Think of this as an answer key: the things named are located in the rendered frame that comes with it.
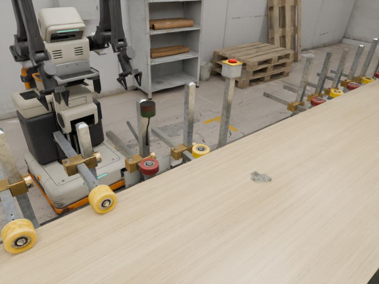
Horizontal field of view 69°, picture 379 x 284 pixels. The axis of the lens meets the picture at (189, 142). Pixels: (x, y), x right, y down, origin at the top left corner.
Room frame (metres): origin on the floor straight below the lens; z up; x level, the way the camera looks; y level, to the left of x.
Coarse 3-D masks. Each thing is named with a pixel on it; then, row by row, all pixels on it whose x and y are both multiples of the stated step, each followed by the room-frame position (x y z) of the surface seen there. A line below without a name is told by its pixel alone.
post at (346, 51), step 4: (348, 48) 2.14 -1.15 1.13; (344, 52) 2.14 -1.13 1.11; (348, 52) 2.13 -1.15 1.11; (344, 56) 2.13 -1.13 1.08; (340, 60) 2.14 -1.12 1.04; (344, 60) 2.12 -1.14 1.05; (340, 64) 2.14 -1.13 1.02; (344, 64) 2.13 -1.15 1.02; (340, 68) 2.13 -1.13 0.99; (336, 72) 2.14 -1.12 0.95; (340, 72) 2.12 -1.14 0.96; (336, 76) 2.14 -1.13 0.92; (340, 76) 2.13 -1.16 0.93; (336, 80) 2.13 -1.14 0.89; (332, 84) 2.14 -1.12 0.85; (336, 84) 2.12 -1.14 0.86; (328, 96) 2.14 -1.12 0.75
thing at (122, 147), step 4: (108, 132) 1.22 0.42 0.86; (112, 132) 1.22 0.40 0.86; (108, 136) 1.20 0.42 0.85; (112, 136) 1.18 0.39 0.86; (116, 136) 1.19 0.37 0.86; (112, 140) 1.16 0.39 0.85; (116, 140) 1.15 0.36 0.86; (120, 140) 1.15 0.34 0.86; (116, 144) 1.13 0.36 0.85; (120, 144) 1.12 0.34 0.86; (124, 144) 1.12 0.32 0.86; (120, 148) 1.10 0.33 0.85; (124, 148) 1.08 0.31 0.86; (128, 148) 1.09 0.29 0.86; (124, 152) 1.06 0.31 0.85; (128, 152) 1.05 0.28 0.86; (132, 152) 1.05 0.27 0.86; (128, 156) 1.03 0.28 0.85; (144, 176) 0.92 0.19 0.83; (148, 176) 0.89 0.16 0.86; (152, 176) 0.90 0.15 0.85
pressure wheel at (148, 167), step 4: (144, 160) 0.94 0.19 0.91; (148, 160) 0.94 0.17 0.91; (152, 160) 0.94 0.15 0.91; (156, 160) 0.94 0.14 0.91; (140, 164) 0.91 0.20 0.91; (144, 164) 0.91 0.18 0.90; (148, 164) 0.91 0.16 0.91; (152, 164) 0.92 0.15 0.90; (156, 164) 0.91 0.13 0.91; (140, 168) 0.89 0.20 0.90; (144, 168) 0.88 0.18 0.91; (148, 168) 0.88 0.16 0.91; (152, 168) 0.88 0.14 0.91; (156, 168) 0.89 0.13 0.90; (144, 172) 0.88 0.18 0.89; (148, 172) 0.88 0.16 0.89; (152, 172) 0.88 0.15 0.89; (156, 172) 0.89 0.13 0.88
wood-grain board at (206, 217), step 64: (320, 128) 1.30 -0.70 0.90; (128, 192) 0.74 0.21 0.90; (192, 192) 0.76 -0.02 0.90; (256, 192) 0.78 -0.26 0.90; (320, 192) 0.80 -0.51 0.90; (0, 256) 0.46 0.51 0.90; (64, 256) 0.47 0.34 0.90; (128, 256) 0.48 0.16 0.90; (192, 256) 0.49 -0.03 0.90; (256, 256) 0.50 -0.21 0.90; (320, 256) 0.51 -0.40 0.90
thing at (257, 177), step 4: (252, 172) 0.89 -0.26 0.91; (256, 172) 0.88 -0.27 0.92; (252, 176) 0.87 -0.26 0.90; (256, 176) 0.86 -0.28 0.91; (260, 176) 0.86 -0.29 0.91; (264, 176) 0.85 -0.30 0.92; (268, 176) 0.86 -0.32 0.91; (256, 180) 0.84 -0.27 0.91; (260, 180) 0.84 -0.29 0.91; (264, 180) 0.84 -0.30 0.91; (268, 180) 0.85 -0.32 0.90
